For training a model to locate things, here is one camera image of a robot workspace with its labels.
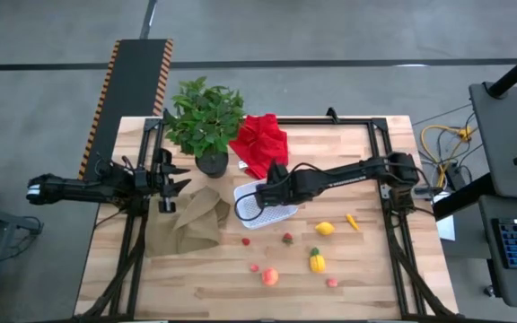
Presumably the yellow toy lemon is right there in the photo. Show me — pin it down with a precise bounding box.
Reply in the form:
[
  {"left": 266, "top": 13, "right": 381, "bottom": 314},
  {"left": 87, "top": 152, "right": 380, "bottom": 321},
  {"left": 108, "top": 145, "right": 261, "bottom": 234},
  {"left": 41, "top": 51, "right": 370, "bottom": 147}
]
[{"left": 314, "top": 221, "right": 337, "bottom": 237}]

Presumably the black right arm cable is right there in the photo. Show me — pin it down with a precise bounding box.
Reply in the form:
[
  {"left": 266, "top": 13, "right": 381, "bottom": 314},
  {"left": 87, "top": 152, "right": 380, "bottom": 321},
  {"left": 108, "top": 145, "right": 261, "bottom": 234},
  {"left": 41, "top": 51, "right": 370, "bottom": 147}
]
[{"left": 233, "top": 191, "right": 265, "bottom": 223}]

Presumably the black hazard-striped floor ramp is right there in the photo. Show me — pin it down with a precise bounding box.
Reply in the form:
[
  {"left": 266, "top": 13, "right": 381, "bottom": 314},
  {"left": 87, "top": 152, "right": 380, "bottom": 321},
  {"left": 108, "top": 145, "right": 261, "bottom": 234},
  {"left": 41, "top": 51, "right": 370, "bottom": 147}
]
[{"left": 72, "top": 39, "right": 174, "bottom": 201}]

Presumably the black pole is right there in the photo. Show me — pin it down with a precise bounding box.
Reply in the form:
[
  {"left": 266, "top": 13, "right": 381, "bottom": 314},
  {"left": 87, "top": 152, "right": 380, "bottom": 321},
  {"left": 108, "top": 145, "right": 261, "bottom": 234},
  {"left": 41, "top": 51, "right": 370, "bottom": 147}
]
[{"left": 485, "top": 40, "right": 517, "bottom": 99}]

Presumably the black floor cable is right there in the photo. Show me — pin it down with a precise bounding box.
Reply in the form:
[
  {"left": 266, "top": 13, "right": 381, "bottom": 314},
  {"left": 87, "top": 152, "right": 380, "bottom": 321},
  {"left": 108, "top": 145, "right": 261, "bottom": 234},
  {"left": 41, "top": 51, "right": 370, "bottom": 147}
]
[{"left": 413, "top": 103, "right": 473, "bottom": 127}]

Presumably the tan cloth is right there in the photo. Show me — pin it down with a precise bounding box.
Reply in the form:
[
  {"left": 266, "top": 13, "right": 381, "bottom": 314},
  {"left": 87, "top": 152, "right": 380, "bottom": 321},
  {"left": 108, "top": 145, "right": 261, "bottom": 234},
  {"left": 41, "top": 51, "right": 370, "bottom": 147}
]
[{"left": 144, "top": 186, "right": 232, "bottom": 258}]

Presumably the grey desk with pole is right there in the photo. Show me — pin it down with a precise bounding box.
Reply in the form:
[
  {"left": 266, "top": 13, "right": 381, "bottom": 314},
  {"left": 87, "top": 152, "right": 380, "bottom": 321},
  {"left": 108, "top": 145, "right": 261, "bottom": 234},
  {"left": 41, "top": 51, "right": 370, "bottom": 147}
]
[{"left": 468, "top": 81, "right": 517, "bottom": 201}]

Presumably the black aluminium table frame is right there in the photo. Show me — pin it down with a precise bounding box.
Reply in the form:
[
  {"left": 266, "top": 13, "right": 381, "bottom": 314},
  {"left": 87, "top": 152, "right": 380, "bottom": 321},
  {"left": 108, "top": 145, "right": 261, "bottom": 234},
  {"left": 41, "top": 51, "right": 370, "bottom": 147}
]
[{"left": 76, "top": 115, "right": 455, "bottom": 320}]

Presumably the green leafy plant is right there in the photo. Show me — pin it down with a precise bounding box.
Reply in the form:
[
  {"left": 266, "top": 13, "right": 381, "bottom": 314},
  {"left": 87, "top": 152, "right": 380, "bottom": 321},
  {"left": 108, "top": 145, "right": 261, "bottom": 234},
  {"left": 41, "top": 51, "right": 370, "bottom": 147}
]
[{"left": 163, "top": 75, "right": 246, "bottom": 158}]

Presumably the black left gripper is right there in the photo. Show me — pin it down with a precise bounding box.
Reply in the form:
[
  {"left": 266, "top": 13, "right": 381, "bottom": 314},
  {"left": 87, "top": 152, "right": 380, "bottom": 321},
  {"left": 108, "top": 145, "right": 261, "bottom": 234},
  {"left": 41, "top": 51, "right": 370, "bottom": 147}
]
[{"left": 144, "top": 147, "right": 193, "bottom": 201}]

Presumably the red cloth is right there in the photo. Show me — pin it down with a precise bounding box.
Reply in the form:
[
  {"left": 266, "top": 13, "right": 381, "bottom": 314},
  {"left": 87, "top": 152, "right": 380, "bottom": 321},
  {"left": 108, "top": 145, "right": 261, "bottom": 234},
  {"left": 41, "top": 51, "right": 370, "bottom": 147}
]
[{"left": 228, "top": 113, "right": 290, "bottom": 180}]

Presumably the white perforated plastic basket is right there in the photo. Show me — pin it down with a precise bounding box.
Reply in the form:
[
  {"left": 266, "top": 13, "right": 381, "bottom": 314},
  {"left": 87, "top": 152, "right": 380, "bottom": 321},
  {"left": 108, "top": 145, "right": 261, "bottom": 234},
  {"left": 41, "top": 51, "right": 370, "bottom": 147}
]
[{"left": 232, "top": 178, "right": 299, "bottom": 231}]

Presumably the orange toy peach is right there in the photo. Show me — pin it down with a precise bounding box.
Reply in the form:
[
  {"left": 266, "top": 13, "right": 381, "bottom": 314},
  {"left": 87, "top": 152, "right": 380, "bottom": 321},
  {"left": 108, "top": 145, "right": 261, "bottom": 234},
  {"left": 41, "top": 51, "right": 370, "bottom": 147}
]
[{"left": 260, "top": 266, "right": 280, "bottom": 287}]

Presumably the grey desk with keyboard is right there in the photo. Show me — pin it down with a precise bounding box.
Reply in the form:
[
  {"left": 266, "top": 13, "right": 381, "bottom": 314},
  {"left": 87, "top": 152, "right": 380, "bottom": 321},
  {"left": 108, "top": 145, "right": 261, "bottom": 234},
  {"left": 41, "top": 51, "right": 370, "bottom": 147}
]
[{"left": 478, "top": 195, "right": 517, "bottom": 310}]

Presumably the black plant pot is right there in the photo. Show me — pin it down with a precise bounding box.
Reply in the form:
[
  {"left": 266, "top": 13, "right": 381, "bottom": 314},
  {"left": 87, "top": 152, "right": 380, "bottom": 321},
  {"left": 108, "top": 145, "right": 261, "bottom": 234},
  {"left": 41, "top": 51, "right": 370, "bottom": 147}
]
[{"left": 194, "top": 151, "right": 230, "bottom": 179}]

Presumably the yellow cable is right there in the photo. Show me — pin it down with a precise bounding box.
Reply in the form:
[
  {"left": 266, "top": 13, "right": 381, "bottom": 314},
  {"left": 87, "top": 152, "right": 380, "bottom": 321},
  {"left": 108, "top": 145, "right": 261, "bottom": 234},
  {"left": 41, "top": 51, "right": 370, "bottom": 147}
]
[{"left": 420, "top": 124, "right": 474, "bottom": 189}]

